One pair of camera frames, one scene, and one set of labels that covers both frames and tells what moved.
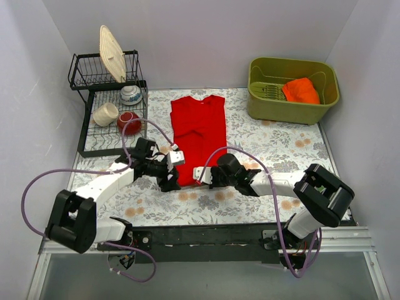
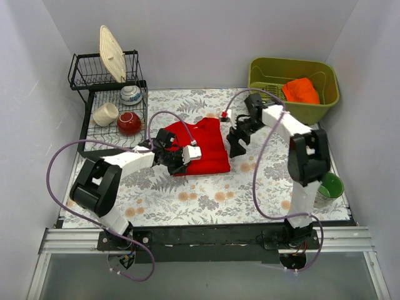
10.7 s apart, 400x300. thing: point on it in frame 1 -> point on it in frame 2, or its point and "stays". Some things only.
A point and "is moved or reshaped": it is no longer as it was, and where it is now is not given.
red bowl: (132, 129) stays
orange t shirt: (300, 90) stays
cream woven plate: (112, 53) stays
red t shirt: (200, 132) is moved or reshaped
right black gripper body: (214, 179) -> (238, 134)
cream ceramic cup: (105, 114) stays
